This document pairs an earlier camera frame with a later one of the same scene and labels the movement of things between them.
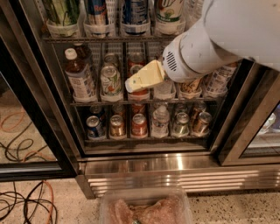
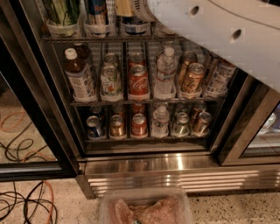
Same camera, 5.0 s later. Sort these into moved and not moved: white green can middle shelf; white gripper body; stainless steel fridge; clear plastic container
Moved: white gripper body
Not moved: clear plastic container; stainless steel fridge; white green can middle shelf
